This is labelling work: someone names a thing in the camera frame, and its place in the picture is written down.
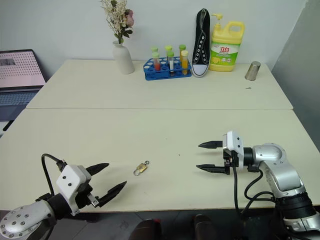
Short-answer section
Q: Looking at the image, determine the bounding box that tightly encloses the green-capped tube, white label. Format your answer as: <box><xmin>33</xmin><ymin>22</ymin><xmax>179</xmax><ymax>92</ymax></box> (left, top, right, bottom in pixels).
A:
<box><xmin>166</xmin><ymin>50</ymin><xmax>176</xmax><ymax>77</ymax></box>

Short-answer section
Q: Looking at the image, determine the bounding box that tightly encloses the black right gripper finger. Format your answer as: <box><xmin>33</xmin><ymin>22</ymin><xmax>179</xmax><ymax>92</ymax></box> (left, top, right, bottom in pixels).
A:
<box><xmin>198</xmin><ymin>140</ymin><xmax>224</xmax><ymax>151</ymax></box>
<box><xmin>195</xmin><ymin>163</ymin><xmax>227</xmax><ymax>175</ymax></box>

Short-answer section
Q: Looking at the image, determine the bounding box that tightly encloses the yellow detergent pump bottle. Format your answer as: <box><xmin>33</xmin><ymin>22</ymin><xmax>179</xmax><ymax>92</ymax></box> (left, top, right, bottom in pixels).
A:
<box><xmin>208</xmin><ymin>12</ymin><xmax>246</xmax><ymax>73</ymax></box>

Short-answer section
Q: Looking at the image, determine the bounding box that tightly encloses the small brass padlock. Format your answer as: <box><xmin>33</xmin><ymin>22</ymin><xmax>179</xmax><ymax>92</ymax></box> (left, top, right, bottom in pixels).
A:
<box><xmin>133</xmin><ymin>163</ymin><xmax>148</xmax><ymax>177</ymax></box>

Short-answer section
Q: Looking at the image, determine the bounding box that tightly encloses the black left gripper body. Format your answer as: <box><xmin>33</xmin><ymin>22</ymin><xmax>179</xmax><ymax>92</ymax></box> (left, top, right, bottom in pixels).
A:
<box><xmin>74</xmin><ymin>184</ymin><xmax>100</xmax><ymax>210</ymax></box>

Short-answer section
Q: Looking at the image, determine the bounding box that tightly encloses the dried flower bouquet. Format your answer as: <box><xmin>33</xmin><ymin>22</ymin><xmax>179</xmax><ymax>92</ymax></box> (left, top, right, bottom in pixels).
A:
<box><xmin>100</xmin><ymin>0</ymin><xmax>135</xmax><ymax>45</ymax></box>

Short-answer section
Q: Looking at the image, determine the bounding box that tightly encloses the steel metal cup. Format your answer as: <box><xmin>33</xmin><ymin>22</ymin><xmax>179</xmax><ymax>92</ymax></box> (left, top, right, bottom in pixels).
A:
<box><xmin>244</xmin><ymin>60</ymin><xmax>262</xmax><ymax>82</ymax></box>

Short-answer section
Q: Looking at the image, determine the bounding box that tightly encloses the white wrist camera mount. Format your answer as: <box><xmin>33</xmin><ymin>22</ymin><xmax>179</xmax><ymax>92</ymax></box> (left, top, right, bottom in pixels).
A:
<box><xmin>222</xmin><ymin>130</ymin><xmax>245</xmax><ymax>173</ymax></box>
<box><xmin>55</xmin><ymin>164</ymin><xmax>92</xmax><ymax>217</ymax></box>

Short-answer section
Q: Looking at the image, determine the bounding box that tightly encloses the green-capped tube, red liquid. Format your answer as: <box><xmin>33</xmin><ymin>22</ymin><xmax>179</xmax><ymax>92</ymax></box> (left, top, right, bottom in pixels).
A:
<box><xmin>152</xmin><ymin>51</ymin><xmax>162</xmax><ymax>73</ymax></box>

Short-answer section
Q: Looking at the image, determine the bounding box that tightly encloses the dark rounded shape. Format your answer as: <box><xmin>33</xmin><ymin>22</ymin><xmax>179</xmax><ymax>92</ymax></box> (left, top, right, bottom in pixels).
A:
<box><xmin>191</xmin><ymin>214</ymin><xmax>218</xmax><ymax>240</ymax></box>
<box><xmin>129</xmin><ymin>218</ymin><xmax>161</xmax><ymax>240</ymax></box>

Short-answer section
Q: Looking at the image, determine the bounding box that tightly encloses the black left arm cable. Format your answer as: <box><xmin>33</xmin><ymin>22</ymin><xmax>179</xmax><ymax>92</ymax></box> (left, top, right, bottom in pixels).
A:
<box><xmin>40</xmin><ymin>153</ymin><xmax>68</xmax><ymax>198</ymax></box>

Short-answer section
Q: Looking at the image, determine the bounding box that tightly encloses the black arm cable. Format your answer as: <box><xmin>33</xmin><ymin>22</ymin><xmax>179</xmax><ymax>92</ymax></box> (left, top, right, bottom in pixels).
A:
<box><xmin>232</xmin><ymin>166</ymin><xmax>276</xmax><ymax>221</ymax></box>
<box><xmin>40</xmin><ymin>153</ymin><xmax>68</xmax><ymax>198</ymax></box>

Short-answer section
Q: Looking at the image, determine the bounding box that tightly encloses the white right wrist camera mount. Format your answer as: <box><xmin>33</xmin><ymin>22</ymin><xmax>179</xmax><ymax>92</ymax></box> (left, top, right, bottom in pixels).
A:
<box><xmin>222</xmin><ymin>130</ymin><xmax>245</xmax><ymax>173</ymax></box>

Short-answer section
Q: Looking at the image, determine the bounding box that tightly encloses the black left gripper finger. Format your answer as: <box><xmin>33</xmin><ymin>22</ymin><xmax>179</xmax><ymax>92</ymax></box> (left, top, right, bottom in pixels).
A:
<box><xmin>85</xmin><ymin>162</ymin><xmax>110</xmax><ymax>176</ymax></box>
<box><xmin>98</xmin><ymin>181</ymin><xmax>128</xmax><ymax>208</ymax></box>

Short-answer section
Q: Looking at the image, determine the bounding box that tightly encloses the open laptop computer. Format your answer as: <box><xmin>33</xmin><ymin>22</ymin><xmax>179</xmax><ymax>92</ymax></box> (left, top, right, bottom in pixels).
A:
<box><xmin>0</xmin><ymin>48</ymin><xmax>48</xmax><ymax>133</ymax></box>

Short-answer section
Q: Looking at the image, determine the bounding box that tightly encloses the yellow-capped tube, orange liquid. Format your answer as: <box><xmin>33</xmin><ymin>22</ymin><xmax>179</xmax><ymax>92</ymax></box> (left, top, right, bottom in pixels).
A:
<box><xmin>180</xmin><ymin>49</ymin><xmax>189</xmax><ymax>76</ymax></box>

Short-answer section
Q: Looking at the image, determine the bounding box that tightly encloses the black canvas sneaker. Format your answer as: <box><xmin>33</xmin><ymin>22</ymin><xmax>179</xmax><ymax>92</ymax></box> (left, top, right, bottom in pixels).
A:
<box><xmin>191</xmin><ymin>8</ymin><xmax>212</xmax><ymax>78</ymax></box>

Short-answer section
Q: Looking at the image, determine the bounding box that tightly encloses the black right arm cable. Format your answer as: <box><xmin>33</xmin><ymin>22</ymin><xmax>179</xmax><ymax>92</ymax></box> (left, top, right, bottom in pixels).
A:
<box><xmin>232</xmin><ymin>166</ymin><xmax>276</xmax><ymax>221</ymax></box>

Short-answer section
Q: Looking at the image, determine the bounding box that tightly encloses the blue test tube rack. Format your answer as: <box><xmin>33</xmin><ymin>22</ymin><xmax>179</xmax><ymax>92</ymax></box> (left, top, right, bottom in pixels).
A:
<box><xmin>143</xmin><ymin>56</ymin><xmax>193</xmax><ymax>82</ymax></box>

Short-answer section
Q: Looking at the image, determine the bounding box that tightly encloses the white ceramic vase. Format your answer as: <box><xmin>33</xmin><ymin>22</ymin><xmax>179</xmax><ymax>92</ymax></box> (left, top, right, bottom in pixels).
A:
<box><xmin>111</xmin><ymin>40</ymin><xmax>136</xmax><ymax>75</ymax></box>

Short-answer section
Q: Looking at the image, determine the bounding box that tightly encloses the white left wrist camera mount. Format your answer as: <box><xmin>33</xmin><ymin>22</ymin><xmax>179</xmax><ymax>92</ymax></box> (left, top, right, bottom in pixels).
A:
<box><xmin>55</xmin><ymin>164</ymin><xmax>92</xmax><ymax>217</ymax></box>

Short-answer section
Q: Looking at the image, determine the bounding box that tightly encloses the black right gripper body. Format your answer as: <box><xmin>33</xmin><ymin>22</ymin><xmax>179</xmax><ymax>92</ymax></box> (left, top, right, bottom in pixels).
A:
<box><xmin>222</xmin><ymin>147</ymin><xmax>238</xmax><ymax>176</ymax></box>

